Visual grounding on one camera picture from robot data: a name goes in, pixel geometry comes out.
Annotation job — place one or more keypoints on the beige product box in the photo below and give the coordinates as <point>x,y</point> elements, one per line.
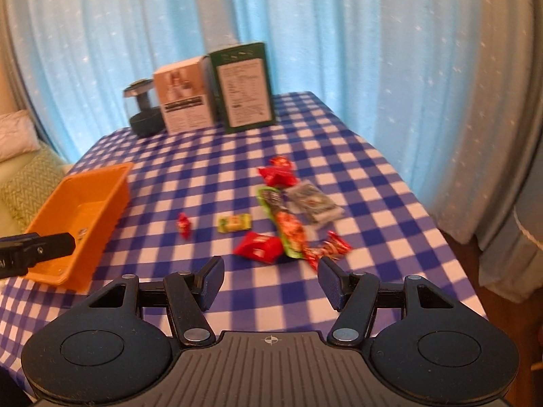
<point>184,93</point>

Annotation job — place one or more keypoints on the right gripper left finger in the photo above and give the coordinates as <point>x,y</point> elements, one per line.
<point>189,296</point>

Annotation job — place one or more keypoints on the clear brown candy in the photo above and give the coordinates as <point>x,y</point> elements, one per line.
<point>81,234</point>

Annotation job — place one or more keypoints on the grey white snack packet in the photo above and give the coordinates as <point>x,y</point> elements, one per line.
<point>318,207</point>

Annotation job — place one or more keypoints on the long green snack packet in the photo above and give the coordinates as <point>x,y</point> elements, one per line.
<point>291,231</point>

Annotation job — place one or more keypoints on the dark green carton box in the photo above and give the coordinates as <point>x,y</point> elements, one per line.
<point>243,89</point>

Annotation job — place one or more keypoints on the small red candy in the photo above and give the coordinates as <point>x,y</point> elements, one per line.
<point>184,226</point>
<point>282,162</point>

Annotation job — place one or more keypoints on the blue star curtain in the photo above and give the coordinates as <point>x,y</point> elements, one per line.
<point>398,72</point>

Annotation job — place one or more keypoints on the white pink cushion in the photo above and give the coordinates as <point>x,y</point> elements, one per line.
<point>17,135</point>

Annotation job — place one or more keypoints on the grey drape curtain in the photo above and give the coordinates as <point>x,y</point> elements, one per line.
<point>492,187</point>

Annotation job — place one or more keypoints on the orange plastic tray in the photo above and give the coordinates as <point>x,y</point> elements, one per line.
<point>94,200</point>

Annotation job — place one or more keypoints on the green chevron cushion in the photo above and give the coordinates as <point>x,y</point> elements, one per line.
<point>26,191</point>

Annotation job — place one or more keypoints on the large red snack packet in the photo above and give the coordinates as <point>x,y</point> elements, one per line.
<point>278,176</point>

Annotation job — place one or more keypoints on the light green sofa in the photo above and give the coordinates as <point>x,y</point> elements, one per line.
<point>8,168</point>

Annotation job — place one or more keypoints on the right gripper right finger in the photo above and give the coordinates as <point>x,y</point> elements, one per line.
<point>353,297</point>

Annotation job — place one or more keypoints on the yellow green candy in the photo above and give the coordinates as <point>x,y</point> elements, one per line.
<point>234,223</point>

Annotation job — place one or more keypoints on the dark glass humidifier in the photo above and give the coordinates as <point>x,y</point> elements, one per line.
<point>142,108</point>

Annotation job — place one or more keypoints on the red twisted candy wrapper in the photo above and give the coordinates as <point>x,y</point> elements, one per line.
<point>334,248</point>

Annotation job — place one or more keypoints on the blue checkered tablecloth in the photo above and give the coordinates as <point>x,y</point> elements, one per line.
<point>208,174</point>

